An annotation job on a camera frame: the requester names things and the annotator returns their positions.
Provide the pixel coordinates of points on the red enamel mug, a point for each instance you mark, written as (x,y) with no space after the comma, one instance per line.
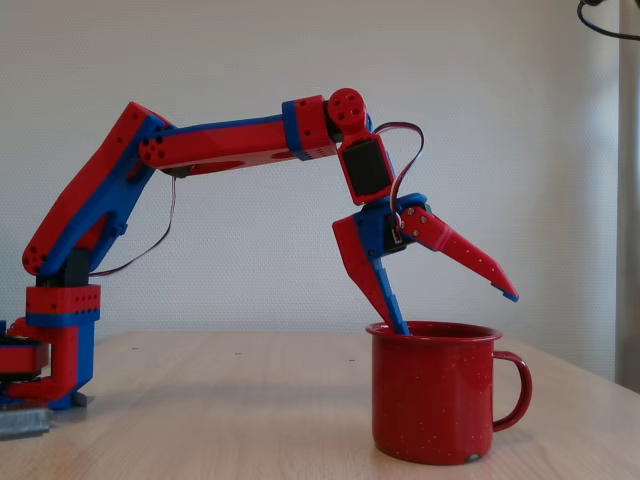
(430,395)

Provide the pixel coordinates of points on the red blue robot arm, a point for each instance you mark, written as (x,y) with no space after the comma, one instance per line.
(225,140)

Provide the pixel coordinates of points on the grey duct tape piece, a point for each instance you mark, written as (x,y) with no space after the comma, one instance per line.
(22,422)

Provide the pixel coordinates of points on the beige vertical panel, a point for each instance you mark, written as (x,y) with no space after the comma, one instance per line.
(629,200)

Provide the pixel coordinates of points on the red blue gripper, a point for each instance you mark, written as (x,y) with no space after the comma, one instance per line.
(364,235)

